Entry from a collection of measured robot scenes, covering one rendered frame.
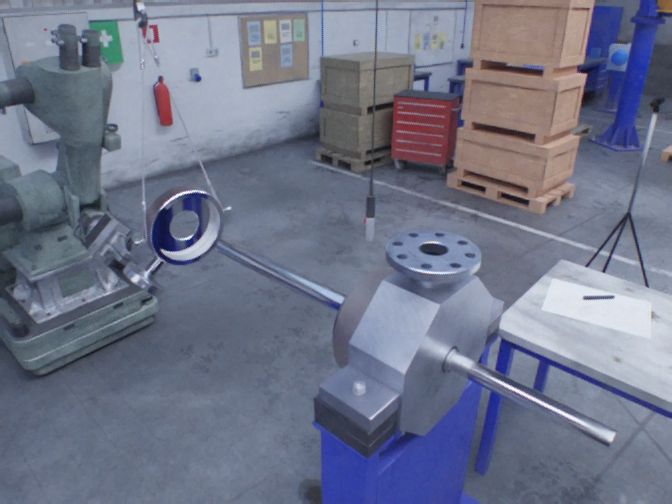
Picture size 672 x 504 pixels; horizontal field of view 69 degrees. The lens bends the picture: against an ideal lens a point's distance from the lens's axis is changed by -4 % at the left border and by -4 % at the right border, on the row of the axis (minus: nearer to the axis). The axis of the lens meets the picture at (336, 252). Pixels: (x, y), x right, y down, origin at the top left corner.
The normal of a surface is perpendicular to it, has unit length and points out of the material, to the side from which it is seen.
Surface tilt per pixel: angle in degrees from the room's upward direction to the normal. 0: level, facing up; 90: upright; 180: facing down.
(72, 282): 90
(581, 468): 0
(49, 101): 109
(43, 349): 90
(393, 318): 45
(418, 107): 90
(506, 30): 90
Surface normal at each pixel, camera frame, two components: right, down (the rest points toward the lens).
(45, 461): 0.00, -0.89
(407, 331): -0.48, -0.39
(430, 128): -0.42, 0.42
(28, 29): 0.72, 0.32
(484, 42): -0.69, 0.33
